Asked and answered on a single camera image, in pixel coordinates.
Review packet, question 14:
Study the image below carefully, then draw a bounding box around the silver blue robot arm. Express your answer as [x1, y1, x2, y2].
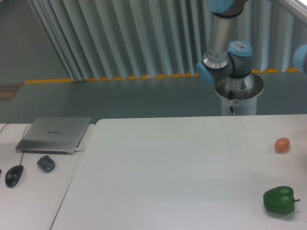
[197, 0, 307, 100]

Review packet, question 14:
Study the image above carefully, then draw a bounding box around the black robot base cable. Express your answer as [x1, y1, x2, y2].
[228, 90, 236, 116]

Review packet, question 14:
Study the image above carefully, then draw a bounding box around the white pleated curtain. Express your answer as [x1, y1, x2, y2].
[29, 0, 307, 81]

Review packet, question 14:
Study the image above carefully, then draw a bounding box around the black computer mouse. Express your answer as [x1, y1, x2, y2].
[5, 165, 24, 188]

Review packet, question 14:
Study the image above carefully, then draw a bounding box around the black mouse cable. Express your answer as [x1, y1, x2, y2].
[20, 124, 33, 166]

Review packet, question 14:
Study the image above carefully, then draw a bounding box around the dark grey small device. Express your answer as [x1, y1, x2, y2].
[37, 155, 56, 173]

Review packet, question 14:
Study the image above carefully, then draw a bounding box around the silver closed laptop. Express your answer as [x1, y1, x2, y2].
[15, 117, 91, 154]

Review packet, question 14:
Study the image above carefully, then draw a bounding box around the brown egg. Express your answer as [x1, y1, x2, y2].
[274, 138, 290, 153]

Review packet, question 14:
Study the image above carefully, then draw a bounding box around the green bell pepper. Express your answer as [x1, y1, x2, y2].
[262, 186, 300, 214]

